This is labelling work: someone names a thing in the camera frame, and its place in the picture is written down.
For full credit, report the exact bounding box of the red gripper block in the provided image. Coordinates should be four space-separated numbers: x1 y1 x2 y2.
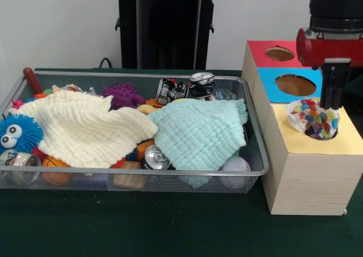
296 28 363 110

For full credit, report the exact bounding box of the colourful polka dot cloth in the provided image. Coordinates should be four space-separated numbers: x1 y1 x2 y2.
285 97 340 141

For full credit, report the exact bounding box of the wooden box with three holes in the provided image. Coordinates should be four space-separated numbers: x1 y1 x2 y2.
241 40 363 216

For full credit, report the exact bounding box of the shallow clear mesh bin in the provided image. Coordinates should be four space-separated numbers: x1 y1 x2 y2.
0 69 270 194

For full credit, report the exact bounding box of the neighbouring green covered table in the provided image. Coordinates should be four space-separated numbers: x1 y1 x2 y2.
343 69 363 116

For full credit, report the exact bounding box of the white baseball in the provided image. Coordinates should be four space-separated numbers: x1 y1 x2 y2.
220 156 252 189

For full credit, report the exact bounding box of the crushed black and white can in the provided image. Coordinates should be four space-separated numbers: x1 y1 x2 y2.
189 71 218 100

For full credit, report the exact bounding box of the mint waffle cloth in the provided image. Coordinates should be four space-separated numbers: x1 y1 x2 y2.
147 98 250 171

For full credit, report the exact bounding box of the crushed black and red can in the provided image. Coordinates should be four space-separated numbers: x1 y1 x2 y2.
156 78 190 105

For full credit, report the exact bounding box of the silver drink can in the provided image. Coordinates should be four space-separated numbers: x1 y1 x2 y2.
141 144 172 171

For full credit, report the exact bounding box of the purple spiky toy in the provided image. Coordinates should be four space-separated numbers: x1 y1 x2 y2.
101 82 147 110

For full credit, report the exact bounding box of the dark green table cloth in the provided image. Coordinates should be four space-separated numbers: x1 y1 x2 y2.
0 66 363 257

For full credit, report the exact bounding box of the plain wooden block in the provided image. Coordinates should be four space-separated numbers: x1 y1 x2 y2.
113 161 147 190

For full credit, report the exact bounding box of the cream waffle cloth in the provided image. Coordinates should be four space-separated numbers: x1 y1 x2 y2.
10 91 159 169

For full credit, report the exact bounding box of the small orange basketball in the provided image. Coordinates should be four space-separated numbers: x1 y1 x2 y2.
41 156 73 187

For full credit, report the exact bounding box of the blue spiky ball with eyes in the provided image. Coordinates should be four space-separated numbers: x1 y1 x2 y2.
0 113 45 155

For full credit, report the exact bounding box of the labelled tin can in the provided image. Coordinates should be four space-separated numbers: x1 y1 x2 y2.
0 149 43 184

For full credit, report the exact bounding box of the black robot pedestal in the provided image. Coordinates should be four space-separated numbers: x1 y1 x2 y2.
109 0 229 70

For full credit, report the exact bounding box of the black looped cable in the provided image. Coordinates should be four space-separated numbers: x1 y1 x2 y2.
99 57 116 69

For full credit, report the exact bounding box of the red wooden handle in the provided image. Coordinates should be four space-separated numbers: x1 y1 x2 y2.
23 66 44 95

